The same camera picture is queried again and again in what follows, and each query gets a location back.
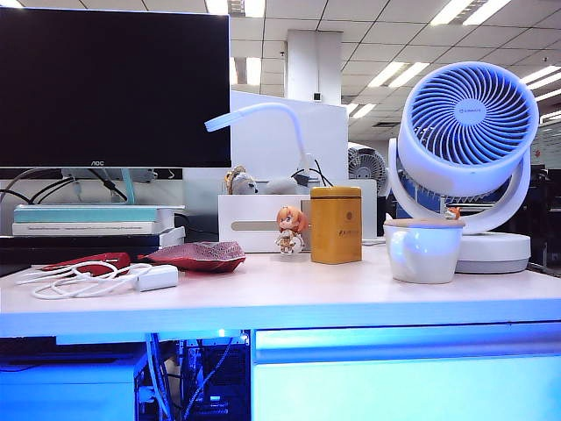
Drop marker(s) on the white desk drawer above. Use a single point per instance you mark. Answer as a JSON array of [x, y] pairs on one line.
[[394, 386]]

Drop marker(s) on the orange-haired anime figurine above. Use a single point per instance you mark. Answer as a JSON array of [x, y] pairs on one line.
[[290, 221]]

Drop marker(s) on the grey round plush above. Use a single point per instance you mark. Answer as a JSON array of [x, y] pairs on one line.
[[281, 185]]

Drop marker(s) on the white tissue box organizer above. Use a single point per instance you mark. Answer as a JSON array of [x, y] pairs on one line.
[[247, 215]]

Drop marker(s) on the beige plush toy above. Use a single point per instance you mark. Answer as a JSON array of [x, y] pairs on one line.
[[241, 182]]

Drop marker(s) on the yellow tea tin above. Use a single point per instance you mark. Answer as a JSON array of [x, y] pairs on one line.
[[336, 228]]

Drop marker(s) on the white partition panel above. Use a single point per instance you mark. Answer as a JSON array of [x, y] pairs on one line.
[[263, 149]]

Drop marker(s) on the white storage box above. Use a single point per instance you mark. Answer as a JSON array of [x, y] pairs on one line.
[[369, 210]]

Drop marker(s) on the red patterned pouch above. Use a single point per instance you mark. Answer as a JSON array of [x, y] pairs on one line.
[[199, 255]]

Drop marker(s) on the small white background fan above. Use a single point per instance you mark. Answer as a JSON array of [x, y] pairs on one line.
[[367, 168]]

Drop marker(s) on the white flexible desk lamp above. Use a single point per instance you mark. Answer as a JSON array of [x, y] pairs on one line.
[[287, 114]]

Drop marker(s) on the small white box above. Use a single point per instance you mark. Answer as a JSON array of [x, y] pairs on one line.
[[172, 236]]

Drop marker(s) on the wooden lid with fox figure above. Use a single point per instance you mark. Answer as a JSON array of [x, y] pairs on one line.
[[418, 223]]

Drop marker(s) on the white power adapter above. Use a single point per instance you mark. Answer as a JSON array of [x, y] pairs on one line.
[[158, 278]]

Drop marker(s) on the teal monitor stand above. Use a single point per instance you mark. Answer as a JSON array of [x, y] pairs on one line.
[[128, 186]]

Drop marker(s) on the white ceramic mug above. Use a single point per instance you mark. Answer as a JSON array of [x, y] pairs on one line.
[[431, 263]]

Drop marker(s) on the white round desk fan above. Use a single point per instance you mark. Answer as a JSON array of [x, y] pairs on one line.
[[438, 173]]

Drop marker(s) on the black computer tower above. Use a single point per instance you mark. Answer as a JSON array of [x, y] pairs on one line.
[[228, 377]]

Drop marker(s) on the red flat case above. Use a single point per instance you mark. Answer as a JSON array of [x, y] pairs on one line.
[[101, 259]]

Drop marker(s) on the teal book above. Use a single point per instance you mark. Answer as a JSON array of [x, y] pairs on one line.
[[87, 214]]

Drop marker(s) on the white book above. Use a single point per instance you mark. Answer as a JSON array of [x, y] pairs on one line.
[[87, 228]]

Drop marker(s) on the black flat box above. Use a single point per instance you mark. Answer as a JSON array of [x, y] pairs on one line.
[[79, 249]]

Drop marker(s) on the black AOC computer monitor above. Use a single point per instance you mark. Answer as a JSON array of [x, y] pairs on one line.
[[109, 87]]

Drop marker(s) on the white low cabinet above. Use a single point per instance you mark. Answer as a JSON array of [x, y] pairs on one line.
[[66, 390]]

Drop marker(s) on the black under-desk tray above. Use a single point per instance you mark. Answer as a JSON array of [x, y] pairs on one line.
[[26, 345]]

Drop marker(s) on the small black wall sensor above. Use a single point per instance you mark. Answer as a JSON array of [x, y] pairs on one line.
[[317, 95]]

